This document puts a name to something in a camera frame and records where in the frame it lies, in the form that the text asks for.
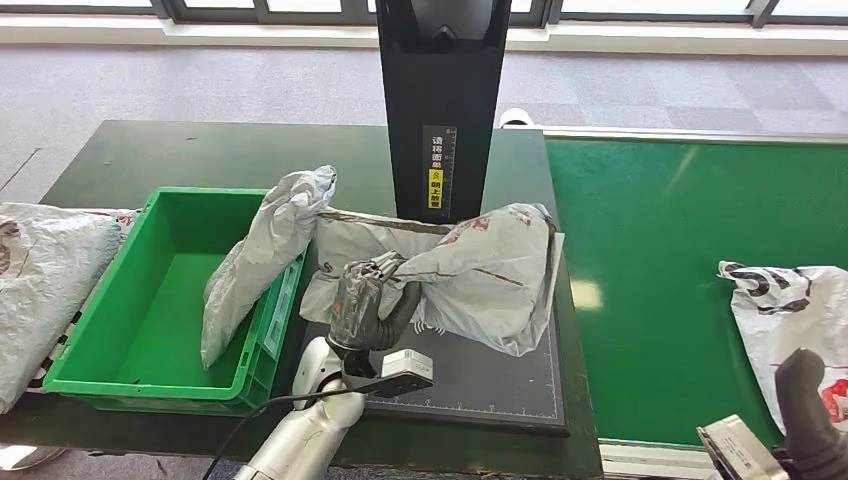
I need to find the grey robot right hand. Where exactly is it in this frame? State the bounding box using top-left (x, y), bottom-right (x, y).
top-left (775, 349), bottom-right (848, 480)

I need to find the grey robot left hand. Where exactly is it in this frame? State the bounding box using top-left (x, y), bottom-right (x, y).
top-left (327, 251), bottom-right (425, 352)

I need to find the grey parcel bag red print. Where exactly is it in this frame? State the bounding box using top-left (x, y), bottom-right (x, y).
top-left (299, 203), bottom-right (566, 359)

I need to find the white parcel bag black print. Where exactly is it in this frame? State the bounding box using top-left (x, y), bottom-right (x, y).
top-left (718, 260), bottom-right (848, 439)

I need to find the black inbound scanning machine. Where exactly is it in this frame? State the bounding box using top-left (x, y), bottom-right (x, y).
top-left (301, 0), bottom-right (571, 435)

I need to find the flat parcel bag red print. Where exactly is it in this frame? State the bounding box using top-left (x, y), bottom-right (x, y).
top-left (79, 208), bottom-right (140, 230)

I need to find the green conveyor belt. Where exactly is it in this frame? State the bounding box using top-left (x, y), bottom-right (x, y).
top-left (544, 135), bottom-right (848, 448)

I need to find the large grey parcel bag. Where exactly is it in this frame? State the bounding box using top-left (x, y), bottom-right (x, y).
top-left (0, 203), bottom-right (124, 417)

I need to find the clear crate label holder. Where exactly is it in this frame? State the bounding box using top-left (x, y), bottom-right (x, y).
top-left (263, 264), bottom-right (301, 360)

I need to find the black yellow ruler sticker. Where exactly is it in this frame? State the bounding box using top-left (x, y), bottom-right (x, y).
top-left (421, 124), bottom-right (458, 211)

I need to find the green plastic crate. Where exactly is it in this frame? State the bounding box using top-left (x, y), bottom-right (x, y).
top-left (42, 187), bottom-right (307, 417)

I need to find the dark green table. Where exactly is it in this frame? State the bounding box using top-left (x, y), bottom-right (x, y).
top-left (0, 119), bottom-right (604, 480)

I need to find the pale round base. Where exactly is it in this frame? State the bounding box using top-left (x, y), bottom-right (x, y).
top-left (0, 447), bottom-right (68, 473)

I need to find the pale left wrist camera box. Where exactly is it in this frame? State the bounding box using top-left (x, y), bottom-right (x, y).
top-left (380, 349), bottom-right (435, 399)

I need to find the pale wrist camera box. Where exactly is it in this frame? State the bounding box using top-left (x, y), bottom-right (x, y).
top-left (380, 349), bottom-right (435, 399)
top-left (696, 415), bottom-right (790, 480)

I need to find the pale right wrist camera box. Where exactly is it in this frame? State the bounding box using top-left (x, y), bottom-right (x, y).
top-left (696, 415), bottom-right (790, 480)

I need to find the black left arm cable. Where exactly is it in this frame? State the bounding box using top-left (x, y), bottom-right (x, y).
top-left (200, 387), bottom-right (374, 480)

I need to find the dark window frame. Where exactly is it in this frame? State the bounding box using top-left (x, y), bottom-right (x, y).
top-left (0, 0), bottom-right (848, 28)

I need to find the silver conveyor frame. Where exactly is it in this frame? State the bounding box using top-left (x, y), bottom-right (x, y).
top-left (523, 123), bottom-right (848, 480)

